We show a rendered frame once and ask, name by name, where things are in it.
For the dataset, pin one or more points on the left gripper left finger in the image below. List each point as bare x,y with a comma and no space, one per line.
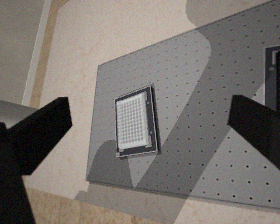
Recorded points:
23,147

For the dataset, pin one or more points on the grey perforated metal plate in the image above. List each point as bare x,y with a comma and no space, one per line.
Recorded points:
194,76

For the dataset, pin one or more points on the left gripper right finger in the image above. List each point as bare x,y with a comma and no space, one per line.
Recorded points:
258,125

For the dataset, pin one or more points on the white well plate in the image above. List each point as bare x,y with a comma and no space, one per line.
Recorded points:
132,122

